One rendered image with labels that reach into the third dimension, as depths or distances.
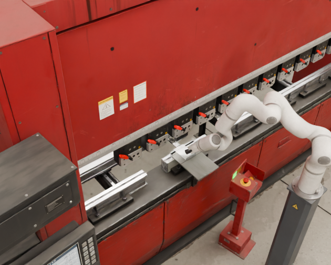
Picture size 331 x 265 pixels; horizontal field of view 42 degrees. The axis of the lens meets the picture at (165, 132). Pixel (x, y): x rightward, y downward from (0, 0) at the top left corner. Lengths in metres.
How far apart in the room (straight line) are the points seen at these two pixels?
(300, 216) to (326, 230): 1.10
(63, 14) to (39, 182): 0.68
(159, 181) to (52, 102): 1.33
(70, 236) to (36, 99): 0.55
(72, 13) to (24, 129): 0.50
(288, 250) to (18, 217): 2.13
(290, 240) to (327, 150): 0.85
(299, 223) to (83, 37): 1.81
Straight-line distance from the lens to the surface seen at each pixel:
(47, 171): 1.54
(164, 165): 2.90
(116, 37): 2.04
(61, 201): 1.60
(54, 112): 1.76
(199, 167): 2.81
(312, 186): 2.75
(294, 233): 3.05
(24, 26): 1.62
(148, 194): 2.82
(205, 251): 3.63
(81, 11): 1.86
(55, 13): 1.80
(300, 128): 2.45
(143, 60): 2.20
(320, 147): 2.51
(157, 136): 2.60
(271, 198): 4.06
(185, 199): 3.08
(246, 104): 2.36
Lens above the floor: 3.06
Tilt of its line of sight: 43 degrees down
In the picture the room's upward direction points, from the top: 2 degrees clockwise
